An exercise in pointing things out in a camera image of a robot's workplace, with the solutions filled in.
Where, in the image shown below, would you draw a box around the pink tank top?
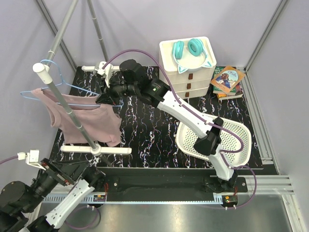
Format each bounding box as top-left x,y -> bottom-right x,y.
31,88 -> 121,147

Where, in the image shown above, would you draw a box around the top paperback book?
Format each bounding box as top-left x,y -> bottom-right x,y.
211,66 -> 245,94

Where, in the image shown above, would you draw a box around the blue wire hanger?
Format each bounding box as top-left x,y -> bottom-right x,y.
20,59 -> 124,109

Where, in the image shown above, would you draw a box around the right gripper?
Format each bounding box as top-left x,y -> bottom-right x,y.
96,74 -> 138,107

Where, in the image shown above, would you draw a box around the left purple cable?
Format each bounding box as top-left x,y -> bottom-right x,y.
0,156 -> 101,230

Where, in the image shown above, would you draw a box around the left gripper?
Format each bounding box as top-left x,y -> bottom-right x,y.
23,157 -> 90,212

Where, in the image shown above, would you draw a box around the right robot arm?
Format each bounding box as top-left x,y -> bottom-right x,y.
96,59 -> 238,192

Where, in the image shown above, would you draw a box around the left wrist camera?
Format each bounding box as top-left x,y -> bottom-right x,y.
17,150 -> 45,170

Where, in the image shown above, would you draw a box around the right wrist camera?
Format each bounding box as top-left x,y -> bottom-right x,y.
93,61 -> 120,79

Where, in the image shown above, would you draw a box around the white drawer unit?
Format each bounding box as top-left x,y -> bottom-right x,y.
159,36 -> 217,99

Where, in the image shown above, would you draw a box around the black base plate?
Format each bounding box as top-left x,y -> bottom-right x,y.
95,166 -> 248,203

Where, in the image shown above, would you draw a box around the silver clothes rack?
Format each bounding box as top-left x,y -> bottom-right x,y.
33,0 -> 132,166

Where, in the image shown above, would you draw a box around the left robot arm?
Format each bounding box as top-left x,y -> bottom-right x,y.
0,158 -> 105,232

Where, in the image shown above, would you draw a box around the black marble mat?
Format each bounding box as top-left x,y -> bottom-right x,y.
49,66 -> 281,175

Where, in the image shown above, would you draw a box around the teal cat-ear headphones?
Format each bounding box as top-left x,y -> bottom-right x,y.
172,38 -> 213,74

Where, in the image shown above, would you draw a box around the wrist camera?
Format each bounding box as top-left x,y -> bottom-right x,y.
93,61 -> 120,79
17,150 -> 45,170

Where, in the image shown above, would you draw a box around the white perforated basket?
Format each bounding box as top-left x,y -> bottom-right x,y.
176,118 -> 252,167

